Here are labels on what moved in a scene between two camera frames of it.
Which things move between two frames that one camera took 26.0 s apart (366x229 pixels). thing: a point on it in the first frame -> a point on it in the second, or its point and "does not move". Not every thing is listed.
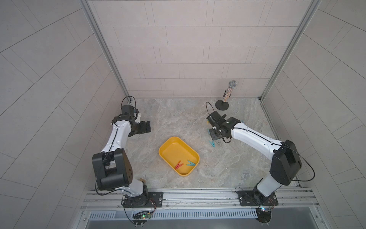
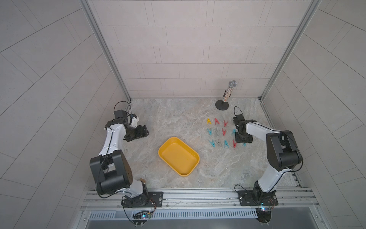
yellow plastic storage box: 180,156 does not move
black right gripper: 212,135 -> 248,140
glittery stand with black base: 220,105 does not move
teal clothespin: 212,143 does not move
